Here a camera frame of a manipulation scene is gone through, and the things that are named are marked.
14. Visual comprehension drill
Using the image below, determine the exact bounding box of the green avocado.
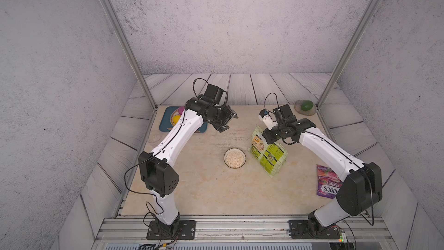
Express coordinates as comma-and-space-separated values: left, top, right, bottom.
300, 100, 314, 112

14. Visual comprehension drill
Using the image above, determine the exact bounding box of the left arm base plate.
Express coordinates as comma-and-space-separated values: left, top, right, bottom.
146, 215, 196, 240

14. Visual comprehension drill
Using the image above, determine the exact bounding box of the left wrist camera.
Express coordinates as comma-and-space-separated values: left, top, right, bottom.
201, 84, 224, 105

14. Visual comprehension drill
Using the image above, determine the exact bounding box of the yellow lemon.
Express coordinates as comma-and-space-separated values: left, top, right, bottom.
171, 115, 181, 127

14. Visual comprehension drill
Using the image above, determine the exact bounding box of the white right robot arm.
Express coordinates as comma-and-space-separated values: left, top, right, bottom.
259, 115, 383, 229

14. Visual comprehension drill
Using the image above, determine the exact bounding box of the patterned fruit plate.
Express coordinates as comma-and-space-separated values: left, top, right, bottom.
170, 106, 185, 127

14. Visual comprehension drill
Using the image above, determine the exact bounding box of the teal serving tray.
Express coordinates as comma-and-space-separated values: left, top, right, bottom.
158, 106, 209, 133

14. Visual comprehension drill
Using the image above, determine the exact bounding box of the clear plastic cup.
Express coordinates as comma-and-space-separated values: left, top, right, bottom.
147, 131, 163, 144

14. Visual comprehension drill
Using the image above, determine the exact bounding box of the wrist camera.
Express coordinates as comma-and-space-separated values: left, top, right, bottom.
201, 84, 224, 105
259, 104, 295, 130

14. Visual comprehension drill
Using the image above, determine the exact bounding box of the small grey dish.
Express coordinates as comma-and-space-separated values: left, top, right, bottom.
294, 100, 317, 116

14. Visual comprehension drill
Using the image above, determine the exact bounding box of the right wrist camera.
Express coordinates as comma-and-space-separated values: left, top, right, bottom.
259, 104, 295, 130

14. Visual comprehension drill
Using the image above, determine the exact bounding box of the purple onion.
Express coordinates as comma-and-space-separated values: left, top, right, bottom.
178, 106, 185, 116

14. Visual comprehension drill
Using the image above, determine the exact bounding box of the purple snack packet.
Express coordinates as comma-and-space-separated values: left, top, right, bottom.
316, 164, 343, 199

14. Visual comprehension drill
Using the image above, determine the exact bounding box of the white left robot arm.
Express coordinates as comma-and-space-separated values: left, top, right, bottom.
138, 98, 238, 226

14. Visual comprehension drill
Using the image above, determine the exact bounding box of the green oats bag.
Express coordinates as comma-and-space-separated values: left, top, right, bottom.
249, 126, 288, 178

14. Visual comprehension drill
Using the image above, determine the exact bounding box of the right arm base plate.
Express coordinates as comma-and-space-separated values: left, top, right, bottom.
288, 212, 342, 240

